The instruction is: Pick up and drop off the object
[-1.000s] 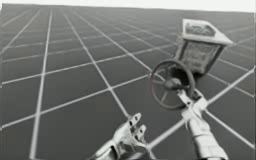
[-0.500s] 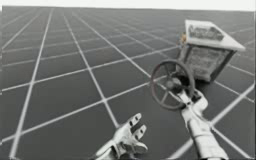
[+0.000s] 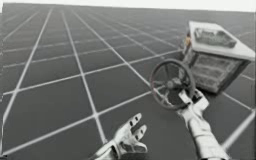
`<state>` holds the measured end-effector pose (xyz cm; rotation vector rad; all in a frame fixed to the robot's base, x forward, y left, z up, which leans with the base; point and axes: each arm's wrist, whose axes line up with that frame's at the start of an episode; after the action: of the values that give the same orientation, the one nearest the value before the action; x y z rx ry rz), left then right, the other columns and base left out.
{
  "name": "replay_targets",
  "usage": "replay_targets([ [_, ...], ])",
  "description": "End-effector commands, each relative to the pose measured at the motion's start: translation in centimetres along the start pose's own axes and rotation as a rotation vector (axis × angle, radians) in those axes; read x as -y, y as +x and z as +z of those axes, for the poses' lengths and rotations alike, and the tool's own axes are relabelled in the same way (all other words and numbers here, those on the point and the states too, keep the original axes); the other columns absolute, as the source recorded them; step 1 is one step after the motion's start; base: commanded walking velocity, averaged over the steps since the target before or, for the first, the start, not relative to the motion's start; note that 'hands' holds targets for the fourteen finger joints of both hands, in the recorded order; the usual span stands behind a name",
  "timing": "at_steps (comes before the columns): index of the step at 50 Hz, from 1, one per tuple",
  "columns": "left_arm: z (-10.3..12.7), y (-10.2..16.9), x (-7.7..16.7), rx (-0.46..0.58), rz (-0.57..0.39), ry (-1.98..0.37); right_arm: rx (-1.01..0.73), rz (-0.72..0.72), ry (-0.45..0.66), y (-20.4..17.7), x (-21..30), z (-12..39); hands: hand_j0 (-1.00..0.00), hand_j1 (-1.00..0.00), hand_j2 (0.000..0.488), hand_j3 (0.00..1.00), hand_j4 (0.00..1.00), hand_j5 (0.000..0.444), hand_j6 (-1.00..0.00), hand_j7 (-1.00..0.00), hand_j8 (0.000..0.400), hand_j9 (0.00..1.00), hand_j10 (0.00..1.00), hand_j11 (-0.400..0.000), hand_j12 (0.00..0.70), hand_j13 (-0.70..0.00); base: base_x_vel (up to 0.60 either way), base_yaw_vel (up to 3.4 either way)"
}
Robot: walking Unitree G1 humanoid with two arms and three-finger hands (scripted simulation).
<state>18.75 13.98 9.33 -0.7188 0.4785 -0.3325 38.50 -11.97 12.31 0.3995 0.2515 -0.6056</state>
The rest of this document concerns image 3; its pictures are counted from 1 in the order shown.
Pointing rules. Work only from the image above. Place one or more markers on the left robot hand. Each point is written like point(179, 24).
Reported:
point(128, 138)

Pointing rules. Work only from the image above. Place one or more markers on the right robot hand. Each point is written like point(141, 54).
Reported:
point(194, 106)

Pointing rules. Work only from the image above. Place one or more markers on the dark steering wheel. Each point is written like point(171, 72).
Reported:
point(172, 84)

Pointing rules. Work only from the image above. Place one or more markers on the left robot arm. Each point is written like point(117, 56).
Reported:
point(104, 153)

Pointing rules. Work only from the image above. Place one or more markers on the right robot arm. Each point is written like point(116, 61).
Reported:
point(206, 140)

